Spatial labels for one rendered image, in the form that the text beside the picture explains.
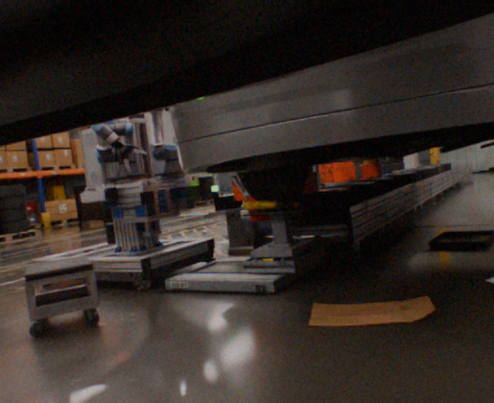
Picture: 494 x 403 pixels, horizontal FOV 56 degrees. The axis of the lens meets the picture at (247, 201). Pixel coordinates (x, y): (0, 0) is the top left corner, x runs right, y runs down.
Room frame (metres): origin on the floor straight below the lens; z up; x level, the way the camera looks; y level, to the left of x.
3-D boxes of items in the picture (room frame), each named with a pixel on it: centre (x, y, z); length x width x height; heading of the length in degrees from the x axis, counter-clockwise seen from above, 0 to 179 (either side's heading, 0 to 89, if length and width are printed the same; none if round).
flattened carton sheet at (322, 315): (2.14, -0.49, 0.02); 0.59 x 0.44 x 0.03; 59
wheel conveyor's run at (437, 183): (9.57, -3.90, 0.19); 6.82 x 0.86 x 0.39; 149
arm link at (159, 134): (3.97, 0.67, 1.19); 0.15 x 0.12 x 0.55; 43
